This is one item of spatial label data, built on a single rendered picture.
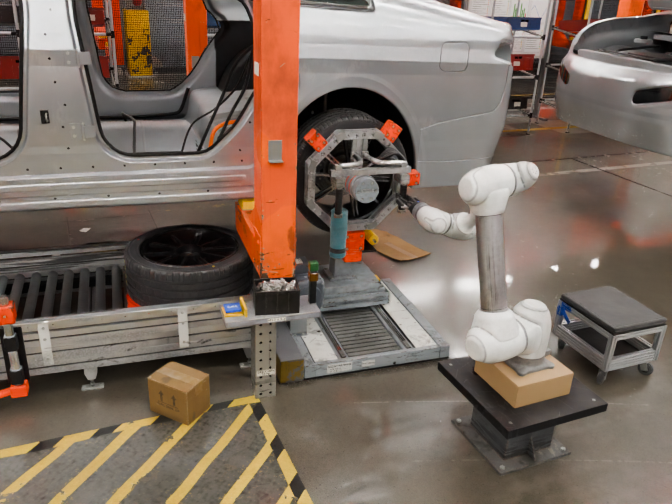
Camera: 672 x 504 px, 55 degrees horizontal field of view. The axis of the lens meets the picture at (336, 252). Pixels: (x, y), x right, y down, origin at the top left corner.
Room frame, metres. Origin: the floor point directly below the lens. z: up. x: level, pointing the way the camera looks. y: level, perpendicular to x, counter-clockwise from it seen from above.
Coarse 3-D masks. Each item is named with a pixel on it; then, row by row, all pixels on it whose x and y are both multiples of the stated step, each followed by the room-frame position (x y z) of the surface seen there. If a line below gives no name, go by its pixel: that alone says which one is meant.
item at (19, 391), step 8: (0, 312) 2.32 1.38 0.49; (8, 312) 2.33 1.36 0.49; (16, 312) 2.39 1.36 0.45; (0, 320) 2.31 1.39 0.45; (8, 320) 2.32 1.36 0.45; (24, 384) 2.35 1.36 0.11; (0, 392) 2.31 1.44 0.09; (8, 392) 2.31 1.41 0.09; (16, 392) 2.32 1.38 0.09; (24, 392) 2.33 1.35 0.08
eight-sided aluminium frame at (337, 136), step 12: (336, 132) 3.20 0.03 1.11; (348, 132) 3.19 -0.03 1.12; (360, 132) 3.21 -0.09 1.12; (372, 132) 3.23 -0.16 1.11; (336, 144) 3.17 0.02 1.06; (384, 144) 3.26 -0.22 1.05; (312, 156) 3.17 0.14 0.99; (324, 156) 3.15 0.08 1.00; (396, 156) 3.28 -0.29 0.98; (312, 168) 3.13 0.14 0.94; (312, 180) 3.14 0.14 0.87; (312, 192) 3.13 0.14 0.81; (396, 192) 3.29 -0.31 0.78; (312, 204) 3.13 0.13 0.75; (384, 204) 3.31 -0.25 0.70; (396, 204) 3.29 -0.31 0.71; (324, 216) 3.16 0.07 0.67; (372, 216) 3.29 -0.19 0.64; (384, 216) 3.27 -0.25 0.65; (348, 228) 3.20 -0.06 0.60; (360, 228) 3.22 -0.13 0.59; (372, 228) 3.25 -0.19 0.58
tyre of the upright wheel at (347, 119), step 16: (320, 112) 3.46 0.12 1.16; (336, 112) 3.39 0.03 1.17; (352, 112) 3.39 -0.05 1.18; (304, 128) 3.36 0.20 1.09; (320, 128) 3.24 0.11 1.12; (336, 128) 3.26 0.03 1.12; (352, 128) 3.29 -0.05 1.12; (368, 128) 3.32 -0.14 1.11; (304, 144) 3.21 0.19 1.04; (400, 144) 3.38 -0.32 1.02; (304, 160) 3.20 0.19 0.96; (304, 176) 3.20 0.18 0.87; (304, 208) 3.21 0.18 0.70; (320, 224) 3.24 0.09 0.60
